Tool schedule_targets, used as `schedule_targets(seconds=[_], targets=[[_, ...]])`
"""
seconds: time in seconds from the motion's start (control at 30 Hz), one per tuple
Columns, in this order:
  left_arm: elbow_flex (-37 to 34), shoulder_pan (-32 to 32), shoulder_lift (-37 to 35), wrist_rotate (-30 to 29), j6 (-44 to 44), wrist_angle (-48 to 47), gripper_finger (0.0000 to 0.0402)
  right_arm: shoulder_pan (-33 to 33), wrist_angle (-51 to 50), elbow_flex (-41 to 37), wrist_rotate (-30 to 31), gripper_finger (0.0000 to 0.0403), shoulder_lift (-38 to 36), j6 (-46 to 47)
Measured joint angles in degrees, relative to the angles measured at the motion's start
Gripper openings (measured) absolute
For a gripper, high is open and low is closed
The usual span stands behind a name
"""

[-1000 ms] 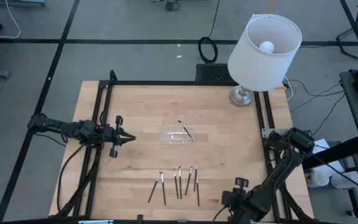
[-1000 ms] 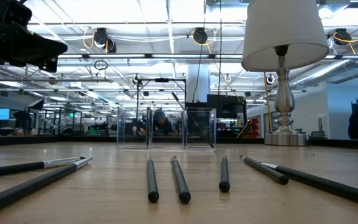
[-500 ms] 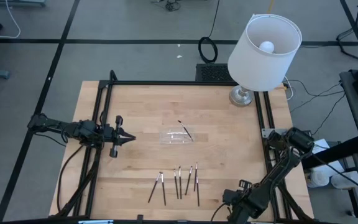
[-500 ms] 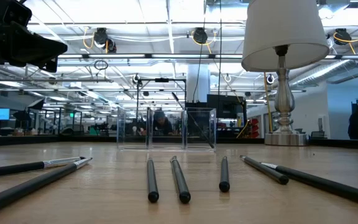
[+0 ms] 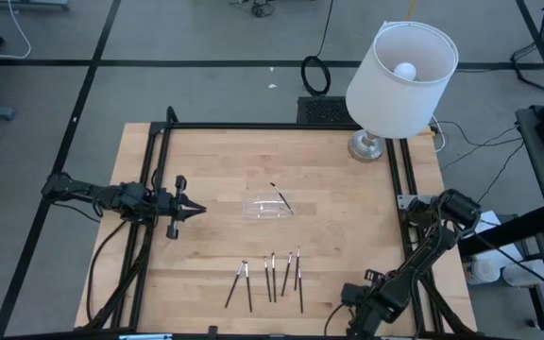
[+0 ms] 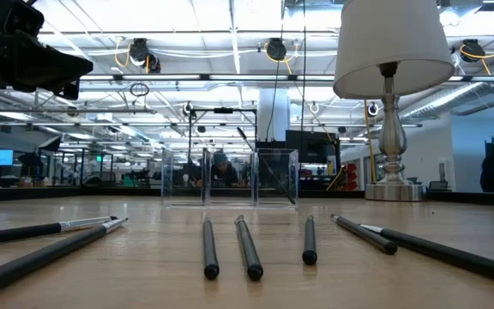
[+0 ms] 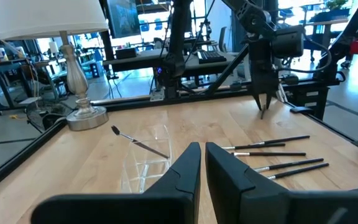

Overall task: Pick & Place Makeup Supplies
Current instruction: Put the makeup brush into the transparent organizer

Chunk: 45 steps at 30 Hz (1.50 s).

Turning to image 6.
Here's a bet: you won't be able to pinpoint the black retractable cord reel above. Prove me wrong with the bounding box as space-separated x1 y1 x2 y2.
265 37 288 63
128 37 163 75
460 38 482 64

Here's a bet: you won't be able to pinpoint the white shade silver table lamp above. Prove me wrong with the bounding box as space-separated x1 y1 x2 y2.
332 0 456 203

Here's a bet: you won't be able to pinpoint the yellow cable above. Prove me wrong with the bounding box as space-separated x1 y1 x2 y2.
362 98 379 185

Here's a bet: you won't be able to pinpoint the black cable loop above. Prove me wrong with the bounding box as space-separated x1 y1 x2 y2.
129 81 151 99

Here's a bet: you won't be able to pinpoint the red storage bins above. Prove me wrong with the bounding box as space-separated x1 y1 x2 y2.
344 161 358 192

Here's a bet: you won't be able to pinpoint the black television screen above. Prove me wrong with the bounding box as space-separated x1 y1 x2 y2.
284 129 339 165

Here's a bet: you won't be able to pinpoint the gray laptop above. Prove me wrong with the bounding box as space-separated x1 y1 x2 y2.
426 179 450 192

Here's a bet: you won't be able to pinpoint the long black pen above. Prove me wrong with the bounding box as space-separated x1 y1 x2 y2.
359 222 494 289
0 216 130 302

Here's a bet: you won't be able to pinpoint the clear acrylic organizer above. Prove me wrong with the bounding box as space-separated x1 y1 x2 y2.
160 148 299 210

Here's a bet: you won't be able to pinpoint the black camera rig frame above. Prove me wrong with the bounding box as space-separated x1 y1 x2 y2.
186 106 259 152

